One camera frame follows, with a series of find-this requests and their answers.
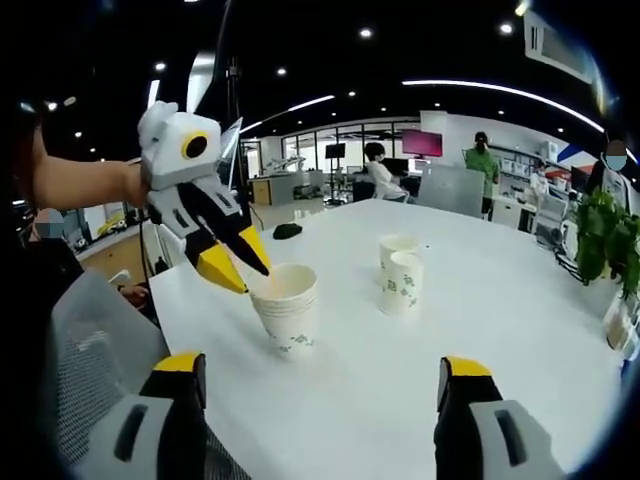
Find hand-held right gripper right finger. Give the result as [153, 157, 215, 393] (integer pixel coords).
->
[432, 355, 569, 480]

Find open laptop on stand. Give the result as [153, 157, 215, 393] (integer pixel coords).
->
[214, 117, 245, 194]

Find black display stand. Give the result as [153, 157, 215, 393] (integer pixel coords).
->
[225, 54, 254, 224]

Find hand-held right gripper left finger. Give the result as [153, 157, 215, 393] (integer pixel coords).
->
[77, 351, 211, 480]

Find grey mesh office chair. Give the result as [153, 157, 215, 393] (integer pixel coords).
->
[47, 269, 251, 480]

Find black screen on stand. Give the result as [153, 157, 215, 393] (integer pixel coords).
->
[324, 143, 348, 204]

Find white table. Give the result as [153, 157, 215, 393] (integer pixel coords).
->
[148, 197, 626, 480]

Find printed paper cup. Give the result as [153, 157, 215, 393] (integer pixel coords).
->
[379, 251, 425, 317]
[378, 234, 421, 289]

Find pink wall screen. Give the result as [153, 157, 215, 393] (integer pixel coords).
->
[401, 128, 444, 161]

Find ceiling air vent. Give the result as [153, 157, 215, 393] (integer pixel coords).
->
[522, 8, 604, 85]

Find potted green plant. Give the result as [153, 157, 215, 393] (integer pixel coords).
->
[573, 191, 640, 301]

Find wooden cabinet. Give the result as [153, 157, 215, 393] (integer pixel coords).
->
[248, 177, 274, 206]

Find paper cup green logo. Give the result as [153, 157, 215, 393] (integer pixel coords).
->
[248, 263, 320, 362]

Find grey panel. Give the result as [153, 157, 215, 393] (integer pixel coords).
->
[416, 163, 487, 217]

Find glass jar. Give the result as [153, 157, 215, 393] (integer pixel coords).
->
[602, 298, 639, 351]

